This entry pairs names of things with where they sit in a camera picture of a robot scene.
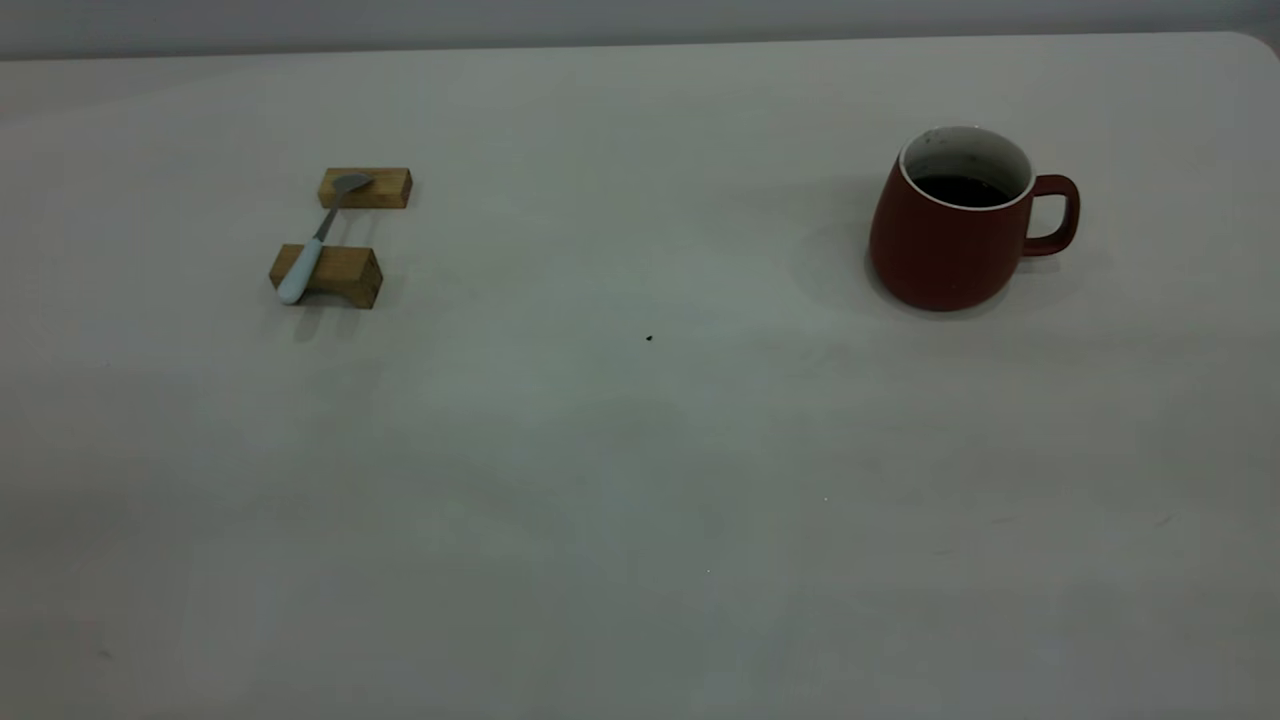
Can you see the red ceramic mug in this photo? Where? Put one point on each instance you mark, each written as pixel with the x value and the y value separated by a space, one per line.
pixel 940 250

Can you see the flat wooden block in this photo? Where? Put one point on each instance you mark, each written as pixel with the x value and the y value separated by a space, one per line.
pixel 390 189

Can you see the arched wooden block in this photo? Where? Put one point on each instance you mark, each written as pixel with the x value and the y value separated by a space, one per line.
pixel 350 270

